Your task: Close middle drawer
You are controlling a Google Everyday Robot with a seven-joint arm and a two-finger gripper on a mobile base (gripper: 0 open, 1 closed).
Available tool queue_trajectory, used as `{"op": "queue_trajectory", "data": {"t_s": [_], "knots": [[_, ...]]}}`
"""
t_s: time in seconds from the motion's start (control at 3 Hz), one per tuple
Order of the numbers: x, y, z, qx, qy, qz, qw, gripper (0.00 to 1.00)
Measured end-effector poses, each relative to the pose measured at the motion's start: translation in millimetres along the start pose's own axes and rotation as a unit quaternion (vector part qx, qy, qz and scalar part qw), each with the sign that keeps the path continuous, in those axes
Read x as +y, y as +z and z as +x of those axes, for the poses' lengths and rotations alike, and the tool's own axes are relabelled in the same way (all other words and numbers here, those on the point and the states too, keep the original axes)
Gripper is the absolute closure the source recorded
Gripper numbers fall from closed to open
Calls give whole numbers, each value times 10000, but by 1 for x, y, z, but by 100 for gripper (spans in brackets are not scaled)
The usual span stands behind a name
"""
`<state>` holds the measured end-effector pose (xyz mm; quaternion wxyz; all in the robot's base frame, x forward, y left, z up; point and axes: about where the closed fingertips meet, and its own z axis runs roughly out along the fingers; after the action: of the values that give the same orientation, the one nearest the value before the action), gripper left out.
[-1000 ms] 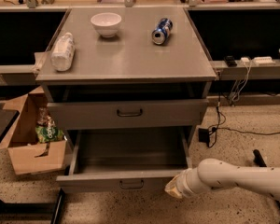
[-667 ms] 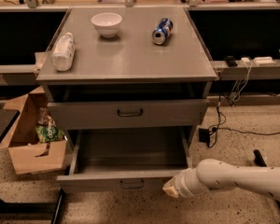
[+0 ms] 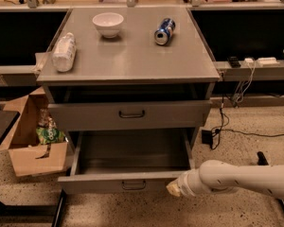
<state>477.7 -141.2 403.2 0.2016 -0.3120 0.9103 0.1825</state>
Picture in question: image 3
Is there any grey drawer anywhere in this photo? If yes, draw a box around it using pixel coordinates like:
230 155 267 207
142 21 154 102
59 129 193 194
48 100 211 131

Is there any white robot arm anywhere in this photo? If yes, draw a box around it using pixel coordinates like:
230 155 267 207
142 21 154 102
167 160 284 200

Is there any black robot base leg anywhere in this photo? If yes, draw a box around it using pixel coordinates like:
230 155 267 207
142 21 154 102
257 150 284 216

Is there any grey top drawer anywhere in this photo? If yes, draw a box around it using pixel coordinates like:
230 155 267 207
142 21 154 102
48 100 211 131

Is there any grey drawer cabinet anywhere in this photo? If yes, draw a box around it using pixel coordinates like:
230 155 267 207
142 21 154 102
38 7 219 140

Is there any black power adapter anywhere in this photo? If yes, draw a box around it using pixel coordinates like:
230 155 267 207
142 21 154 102
201 130 213 146

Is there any black left base leg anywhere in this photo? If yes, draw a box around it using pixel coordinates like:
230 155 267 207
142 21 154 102
51 190 67 227

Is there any green snack bag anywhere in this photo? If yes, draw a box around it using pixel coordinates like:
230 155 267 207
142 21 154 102
36 127 64 145

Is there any black small device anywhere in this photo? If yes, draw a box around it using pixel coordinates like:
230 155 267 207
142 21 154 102
227 57 240 68

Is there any brown cardboard box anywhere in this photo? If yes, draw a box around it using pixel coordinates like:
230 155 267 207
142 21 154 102
0 87 68 177

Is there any blue soda can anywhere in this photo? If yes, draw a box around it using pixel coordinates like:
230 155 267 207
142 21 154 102
154 18 176 45

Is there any white power strip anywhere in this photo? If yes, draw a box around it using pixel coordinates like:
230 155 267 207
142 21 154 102
257 57 278 67

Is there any clear plastic water bottle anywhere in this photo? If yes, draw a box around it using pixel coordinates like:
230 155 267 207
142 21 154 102
52 32 77 72

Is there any white ceramic bowl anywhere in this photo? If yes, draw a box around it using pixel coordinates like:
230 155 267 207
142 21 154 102
92 12 124 38

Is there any black floor cable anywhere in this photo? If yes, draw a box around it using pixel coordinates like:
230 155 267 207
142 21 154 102
210 73 284 151

